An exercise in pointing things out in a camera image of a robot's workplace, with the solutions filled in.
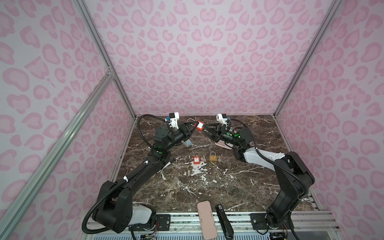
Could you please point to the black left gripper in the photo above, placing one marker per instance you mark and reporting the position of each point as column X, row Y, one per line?
column 184, row 131

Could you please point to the red padlock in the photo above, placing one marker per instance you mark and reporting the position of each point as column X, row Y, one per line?
column 199, row 126
column 196, row 160

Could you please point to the white marker pen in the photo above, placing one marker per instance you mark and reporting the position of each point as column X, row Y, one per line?
column 168, row 164

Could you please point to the black stapler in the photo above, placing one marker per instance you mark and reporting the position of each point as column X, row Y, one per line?
column 225, row 223

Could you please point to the brass padlock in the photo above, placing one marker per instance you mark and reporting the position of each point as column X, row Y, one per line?
column 213, row 157

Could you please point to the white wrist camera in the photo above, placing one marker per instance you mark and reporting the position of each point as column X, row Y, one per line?
column 223, row 119
column 172, row 121

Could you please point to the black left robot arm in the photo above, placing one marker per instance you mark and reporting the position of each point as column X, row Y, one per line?
column 114, row 209

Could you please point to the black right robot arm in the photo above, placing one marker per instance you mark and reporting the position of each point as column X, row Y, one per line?
column 293, row 175

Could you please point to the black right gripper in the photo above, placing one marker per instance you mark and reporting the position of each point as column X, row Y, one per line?
column 220, row 135

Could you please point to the pink case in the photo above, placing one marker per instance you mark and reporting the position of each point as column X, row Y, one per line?
column 207, row 221

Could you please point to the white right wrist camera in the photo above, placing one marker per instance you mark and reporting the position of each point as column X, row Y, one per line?
column 223, row 119

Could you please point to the pink calculator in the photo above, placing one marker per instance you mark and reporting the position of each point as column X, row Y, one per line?
column 224, row 145

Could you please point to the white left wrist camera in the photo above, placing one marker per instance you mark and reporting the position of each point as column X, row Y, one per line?
column 172, row 121

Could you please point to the blue stapler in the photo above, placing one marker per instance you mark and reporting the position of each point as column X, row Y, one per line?
column 187, row 143

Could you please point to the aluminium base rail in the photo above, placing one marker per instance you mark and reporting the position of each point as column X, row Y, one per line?
column 317, row 225

